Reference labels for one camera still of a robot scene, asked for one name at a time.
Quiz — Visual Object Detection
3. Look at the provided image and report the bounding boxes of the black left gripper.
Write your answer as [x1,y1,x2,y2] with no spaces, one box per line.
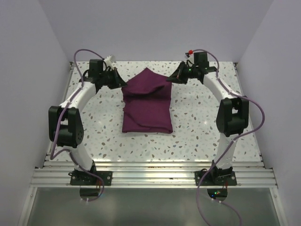
[100,67,127,89]

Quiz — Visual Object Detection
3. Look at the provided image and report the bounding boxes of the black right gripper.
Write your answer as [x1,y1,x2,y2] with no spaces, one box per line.
[167,61,198,85]

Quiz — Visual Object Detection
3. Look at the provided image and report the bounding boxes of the purple cloth mat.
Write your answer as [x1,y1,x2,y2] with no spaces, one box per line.
[122,68,173,134]

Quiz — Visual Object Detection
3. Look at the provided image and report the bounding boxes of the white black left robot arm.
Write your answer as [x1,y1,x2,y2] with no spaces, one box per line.
[48,56,127,185]

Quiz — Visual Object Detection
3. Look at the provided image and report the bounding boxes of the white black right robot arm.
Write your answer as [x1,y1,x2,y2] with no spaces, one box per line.
[167,50,249,186]

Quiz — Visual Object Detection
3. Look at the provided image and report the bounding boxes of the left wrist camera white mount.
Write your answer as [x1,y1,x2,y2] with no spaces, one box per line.
[104,55,116,67]

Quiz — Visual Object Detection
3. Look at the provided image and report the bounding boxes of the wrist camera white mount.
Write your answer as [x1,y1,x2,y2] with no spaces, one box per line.
[185,50,194,59]
[104,55,116,67]

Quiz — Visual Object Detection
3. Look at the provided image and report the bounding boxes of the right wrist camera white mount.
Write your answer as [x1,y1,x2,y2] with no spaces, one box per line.
[185,50,194,59]

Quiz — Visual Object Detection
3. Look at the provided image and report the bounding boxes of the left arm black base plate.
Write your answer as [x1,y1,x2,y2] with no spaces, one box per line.
[68,170,113,186]

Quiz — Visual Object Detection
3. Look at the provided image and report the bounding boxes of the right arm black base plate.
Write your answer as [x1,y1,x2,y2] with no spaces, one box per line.
[194,170,238,186]

